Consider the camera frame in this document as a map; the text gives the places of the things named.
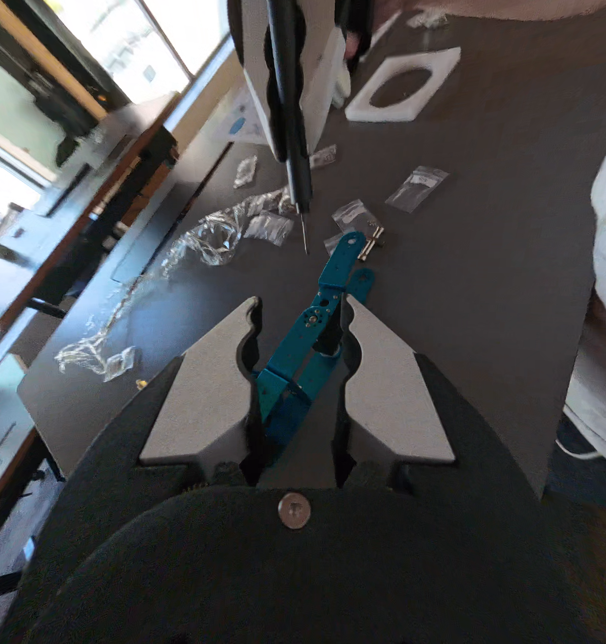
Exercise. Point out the crumpled clear plastic wrap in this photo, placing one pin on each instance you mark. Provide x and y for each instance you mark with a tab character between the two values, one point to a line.
207	241
92	347

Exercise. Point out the blue metal toy robot arm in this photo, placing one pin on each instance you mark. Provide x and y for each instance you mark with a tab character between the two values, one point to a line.
293	352

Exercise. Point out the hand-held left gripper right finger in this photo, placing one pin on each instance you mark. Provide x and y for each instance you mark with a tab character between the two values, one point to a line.
398	402

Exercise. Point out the black electric screwdriver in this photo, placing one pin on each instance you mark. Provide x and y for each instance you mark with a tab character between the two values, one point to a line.
290	126

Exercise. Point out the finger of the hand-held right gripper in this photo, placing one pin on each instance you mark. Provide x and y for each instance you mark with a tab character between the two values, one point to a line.
257	50
323	75

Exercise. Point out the person's white shirt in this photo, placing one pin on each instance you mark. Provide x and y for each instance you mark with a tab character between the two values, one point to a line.
604	302

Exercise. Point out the white foam square frame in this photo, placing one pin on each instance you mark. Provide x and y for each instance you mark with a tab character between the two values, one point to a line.
363	108

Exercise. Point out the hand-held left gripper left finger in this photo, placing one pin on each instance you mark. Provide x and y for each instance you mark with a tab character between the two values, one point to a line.
202	402

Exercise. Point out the dark grey desk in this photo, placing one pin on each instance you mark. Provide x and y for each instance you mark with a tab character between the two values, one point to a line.
459	302

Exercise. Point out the wood-edged desk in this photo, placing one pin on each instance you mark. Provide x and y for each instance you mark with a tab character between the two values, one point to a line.
107	166

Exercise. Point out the printed instruction sheet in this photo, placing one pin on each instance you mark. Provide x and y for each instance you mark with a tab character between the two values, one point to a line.
237	120

